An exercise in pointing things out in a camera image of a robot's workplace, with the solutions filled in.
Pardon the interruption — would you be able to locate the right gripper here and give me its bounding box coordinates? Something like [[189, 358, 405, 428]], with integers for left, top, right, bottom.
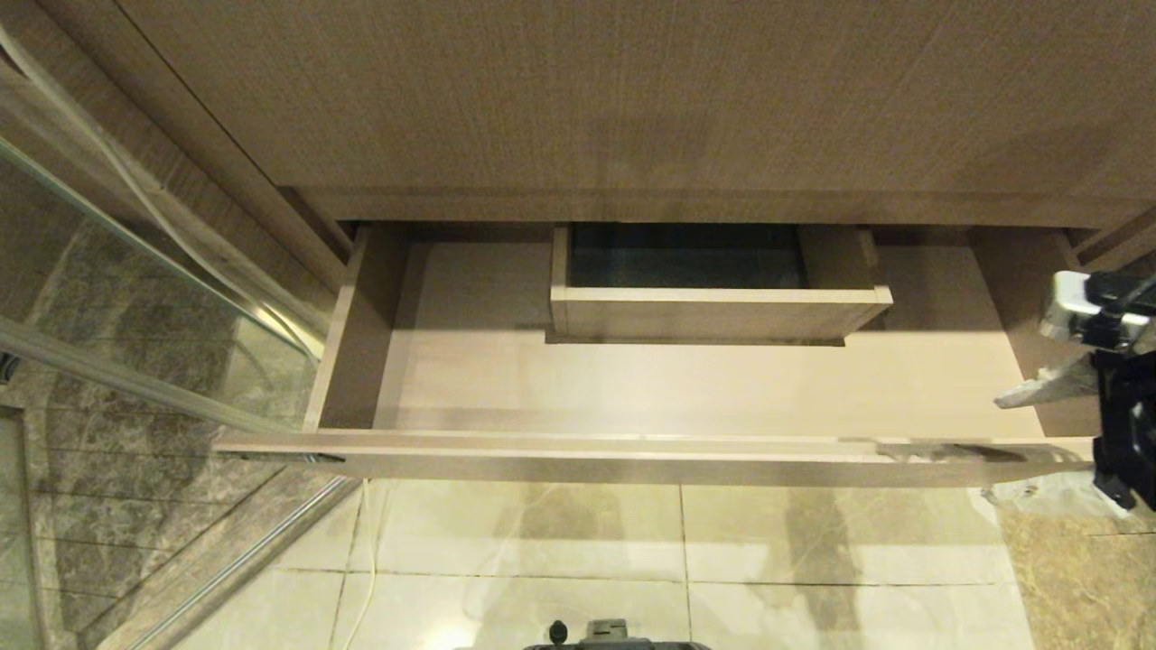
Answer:
[[981, 348, 1156, 521]]

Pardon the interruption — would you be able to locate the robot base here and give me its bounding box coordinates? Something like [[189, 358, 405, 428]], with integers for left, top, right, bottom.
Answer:
[[522, 617, 716, 650]]

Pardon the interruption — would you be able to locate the open wooden drawer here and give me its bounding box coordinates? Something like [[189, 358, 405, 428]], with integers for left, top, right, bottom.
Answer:
[[214, 221, 1101, 489]]

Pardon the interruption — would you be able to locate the wooden pipe cutout box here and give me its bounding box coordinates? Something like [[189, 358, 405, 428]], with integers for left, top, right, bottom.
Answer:
[[545, 224, 895, 347]]

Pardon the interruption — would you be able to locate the wooden vanity cabinet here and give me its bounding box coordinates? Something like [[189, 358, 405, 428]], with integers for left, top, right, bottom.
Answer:
[[0, 0, 1156, 292]]

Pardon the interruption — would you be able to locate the metal shower floor track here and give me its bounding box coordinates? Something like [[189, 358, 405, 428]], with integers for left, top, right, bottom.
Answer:
[[90, 476, 362, 650]]

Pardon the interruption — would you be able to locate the glass shower door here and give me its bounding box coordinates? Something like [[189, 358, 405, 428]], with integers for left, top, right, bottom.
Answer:
[[0, 27, 328, 650]]

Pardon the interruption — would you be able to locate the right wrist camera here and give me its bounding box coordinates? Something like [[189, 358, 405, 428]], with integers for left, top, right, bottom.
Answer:
[[1038, 269, 1156, 355]]

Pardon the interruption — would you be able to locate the metal shower door rail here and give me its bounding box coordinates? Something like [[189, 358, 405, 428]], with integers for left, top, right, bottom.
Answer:
[[0, 316, 312, 436]]

